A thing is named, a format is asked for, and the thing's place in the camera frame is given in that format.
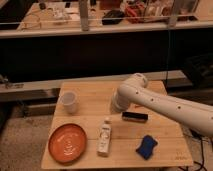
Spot black striped box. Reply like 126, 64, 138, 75
122, 112, 148, 122

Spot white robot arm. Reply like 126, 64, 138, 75
111, 73, 213, 138

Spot orange ceramic bowl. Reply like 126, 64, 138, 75
48, 123, 87, 164

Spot white plastic cup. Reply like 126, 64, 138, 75
59, 91, 77, 114

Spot white lotion bottle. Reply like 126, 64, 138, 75
97, 117, 111, 157

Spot black bag on shelf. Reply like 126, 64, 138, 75
102, 10, 124, 25

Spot blue sponge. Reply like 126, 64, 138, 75
136, 135, 158, 160

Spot red items on shelf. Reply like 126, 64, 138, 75
125, 3, 145, 23

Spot metal rail beam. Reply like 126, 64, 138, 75
0, 70, 186, 102

